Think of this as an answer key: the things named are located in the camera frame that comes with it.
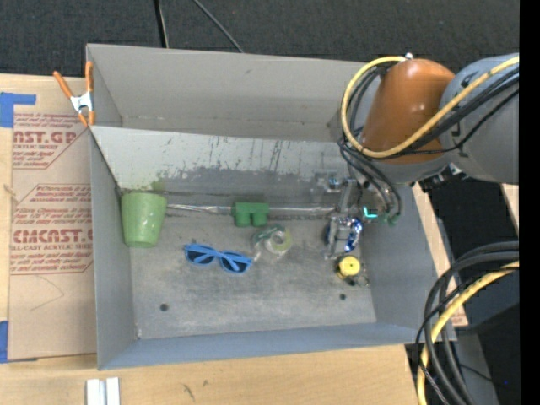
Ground brown cardboard board red print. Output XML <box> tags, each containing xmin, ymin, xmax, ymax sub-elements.
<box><xmin>0</xmin><ymin>73</ymin><xmax>99</xmax><ymax>362</ymax></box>

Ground yellow round thing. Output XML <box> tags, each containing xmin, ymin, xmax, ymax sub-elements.
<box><xmin>334</xmin><ymin>255</ymin><xmax>370</xmax><ymax>289</ymax></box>

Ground clear tape roll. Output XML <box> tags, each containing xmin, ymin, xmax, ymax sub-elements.
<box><xmin>250</xmin><ymin>224</ymin><xmax>293</xmax><ymax>262</ymax></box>

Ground blue sunglasses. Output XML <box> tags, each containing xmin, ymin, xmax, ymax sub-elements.
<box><xmin>183</xmin><ymin>243</ymin><xmax>254</xmax><ymax>275</ymax></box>

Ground green cup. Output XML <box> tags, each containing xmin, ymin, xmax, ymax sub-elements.
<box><xmin>121</xmin><ymin>191</ymin><xmax>168</xmax><ymax>249</ymax></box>

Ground green double-cylinder block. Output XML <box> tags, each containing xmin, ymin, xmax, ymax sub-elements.
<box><xmin>230</xmin><ymin>202</ymin><xmax>270</xmax><ymax>228</ymax></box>

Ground grey metal bin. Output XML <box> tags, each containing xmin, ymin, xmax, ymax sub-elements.
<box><xmin>85</xmin><ymin>43</ymin><xmax>459</xmax><ymax>371</ymax></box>

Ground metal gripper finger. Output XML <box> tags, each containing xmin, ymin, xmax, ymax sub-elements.
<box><xmin>323</xmin><ymin>216</ymin><xmax>352</xmax><ymax>262</ymax></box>
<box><xmin>314</xmin><ymin>170</ymin><xmax>347</xmax><ymax>194</ymax></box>

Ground blue and white thing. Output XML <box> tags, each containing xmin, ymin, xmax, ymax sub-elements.
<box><xmin>344</xmin><ymin>217</ymin><xmax>365</xmax><ymax>254</ymax></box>

